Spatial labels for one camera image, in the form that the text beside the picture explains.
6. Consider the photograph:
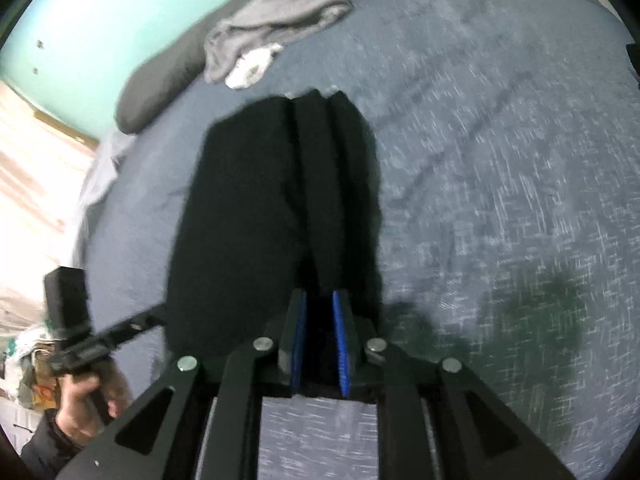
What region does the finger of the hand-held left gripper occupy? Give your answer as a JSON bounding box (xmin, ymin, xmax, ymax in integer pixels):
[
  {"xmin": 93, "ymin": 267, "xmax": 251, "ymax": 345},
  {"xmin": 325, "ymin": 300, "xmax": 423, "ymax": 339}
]
[{"xmin": 95, "ymin": 302, "xmax": 169, "ymax": 349}]

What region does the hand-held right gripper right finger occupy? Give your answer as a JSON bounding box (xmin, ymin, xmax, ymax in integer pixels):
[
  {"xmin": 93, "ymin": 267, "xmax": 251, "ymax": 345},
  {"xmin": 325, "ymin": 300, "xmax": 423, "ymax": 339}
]
[{"xmin": 332, "ymin": 289, "xmax": 576, "ymax": 480}]

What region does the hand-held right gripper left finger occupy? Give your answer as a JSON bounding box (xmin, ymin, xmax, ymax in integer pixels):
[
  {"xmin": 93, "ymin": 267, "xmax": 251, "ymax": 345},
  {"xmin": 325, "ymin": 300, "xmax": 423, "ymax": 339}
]
[{"xmin": 55, "ymin": 287, "xmax": 308, "ymax": 480}]

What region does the black sweater with white trim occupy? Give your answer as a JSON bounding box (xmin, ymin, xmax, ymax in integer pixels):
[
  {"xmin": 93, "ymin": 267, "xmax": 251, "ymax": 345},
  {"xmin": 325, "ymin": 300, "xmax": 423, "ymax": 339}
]
[{"xmin": 165, "ymin": 89, "xmax": 386, "ymax": 401}]

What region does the person's left forearm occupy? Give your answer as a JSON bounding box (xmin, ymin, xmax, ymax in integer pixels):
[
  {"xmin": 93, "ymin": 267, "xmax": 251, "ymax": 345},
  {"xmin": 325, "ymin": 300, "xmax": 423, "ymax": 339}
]
[{"xmin": 20, "ymin": 410, "xmax": 88, "ymax": 480}]

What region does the person's left hand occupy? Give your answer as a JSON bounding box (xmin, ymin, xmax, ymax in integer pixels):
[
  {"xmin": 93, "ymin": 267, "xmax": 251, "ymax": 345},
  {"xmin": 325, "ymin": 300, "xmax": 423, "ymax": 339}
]
[{"xmin": 55, "ymin": 360, "xmax": 135, "ymax": 450}]

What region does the pink curtain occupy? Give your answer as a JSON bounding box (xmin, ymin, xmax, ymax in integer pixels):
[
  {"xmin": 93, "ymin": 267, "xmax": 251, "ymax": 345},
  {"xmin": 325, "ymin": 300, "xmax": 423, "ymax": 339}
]
[{"xmin": 0, "ymin": 80, "xmax": 101, "ymax": 311}]

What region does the light grey blanket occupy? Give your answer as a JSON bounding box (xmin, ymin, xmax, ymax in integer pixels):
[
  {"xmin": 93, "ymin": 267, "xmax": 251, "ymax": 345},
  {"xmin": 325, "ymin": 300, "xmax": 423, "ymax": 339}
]
[{"xmin": 75, "ymin": 127, "xmax": 136, "ymax": 261}]

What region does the blue patterned bed sheet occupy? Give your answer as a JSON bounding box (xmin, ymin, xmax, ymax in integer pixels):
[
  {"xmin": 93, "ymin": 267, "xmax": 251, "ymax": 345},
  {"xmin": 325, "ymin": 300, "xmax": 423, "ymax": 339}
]
[{"xmin": 80, "ymin": 0, "xmax": 640, "ymax": 480}]

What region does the dark grey long pillow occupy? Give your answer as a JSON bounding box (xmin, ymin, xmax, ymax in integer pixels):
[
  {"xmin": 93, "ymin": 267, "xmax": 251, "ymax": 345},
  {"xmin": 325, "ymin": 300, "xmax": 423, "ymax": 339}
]
[{"xmin": 115, "ymin": 0, "xmax": 511, "ymax": 133}]

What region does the white crumpled cloth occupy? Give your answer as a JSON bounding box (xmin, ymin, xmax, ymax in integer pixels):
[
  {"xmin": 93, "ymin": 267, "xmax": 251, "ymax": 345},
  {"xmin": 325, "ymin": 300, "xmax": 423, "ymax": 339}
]
[{"xmin": 224, "ymin": 42, "xmax": 283, "ymax": 90}]

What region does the grey crumpled garment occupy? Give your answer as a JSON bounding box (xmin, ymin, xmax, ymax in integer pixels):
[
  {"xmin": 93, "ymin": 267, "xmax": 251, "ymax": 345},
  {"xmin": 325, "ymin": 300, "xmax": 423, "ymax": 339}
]
[{"xmin": 202, "ymin": 0, "xmax": 355, "ymax": 83}]

